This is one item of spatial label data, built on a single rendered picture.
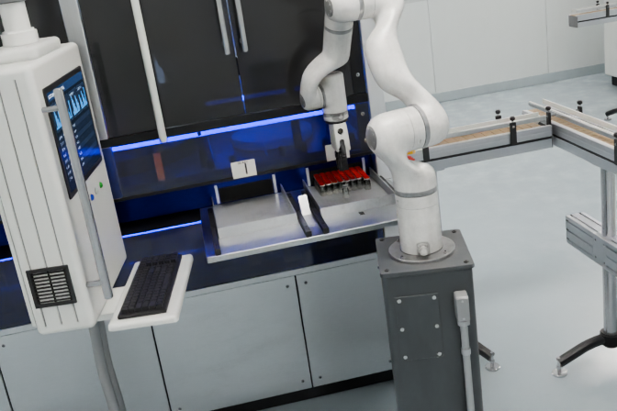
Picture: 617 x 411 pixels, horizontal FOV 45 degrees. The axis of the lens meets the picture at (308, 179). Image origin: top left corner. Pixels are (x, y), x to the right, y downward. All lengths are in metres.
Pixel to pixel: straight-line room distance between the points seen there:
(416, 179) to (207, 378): 1.30
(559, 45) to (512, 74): 0.57
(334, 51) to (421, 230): 0.64
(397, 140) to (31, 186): 0.97
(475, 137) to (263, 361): 1.20
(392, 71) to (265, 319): 1.20
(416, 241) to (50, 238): 1.00
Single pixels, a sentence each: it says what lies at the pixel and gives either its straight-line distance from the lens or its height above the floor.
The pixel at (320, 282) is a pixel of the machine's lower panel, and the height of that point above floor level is 0.53.
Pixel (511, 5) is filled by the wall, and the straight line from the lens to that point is 7.91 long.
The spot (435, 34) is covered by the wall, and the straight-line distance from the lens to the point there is 7.63.
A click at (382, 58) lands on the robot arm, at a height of 1.42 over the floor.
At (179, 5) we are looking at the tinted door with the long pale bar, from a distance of 2.56.
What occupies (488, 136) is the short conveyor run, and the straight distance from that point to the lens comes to 3.00.
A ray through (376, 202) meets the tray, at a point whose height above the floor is 0.90.
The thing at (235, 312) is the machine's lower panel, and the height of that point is 0.48.
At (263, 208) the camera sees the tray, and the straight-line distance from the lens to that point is 2.64.
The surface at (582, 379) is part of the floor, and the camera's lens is 3.18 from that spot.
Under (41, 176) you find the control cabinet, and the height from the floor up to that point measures 1.26.
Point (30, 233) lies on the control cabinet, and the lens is 2.15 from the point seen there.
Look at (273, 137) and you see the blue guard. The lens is 2.64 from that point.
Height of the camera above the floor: 1.76
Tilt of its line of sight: 18 degrees down
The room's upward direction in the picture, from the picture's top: 8 degrees counter-clockwise
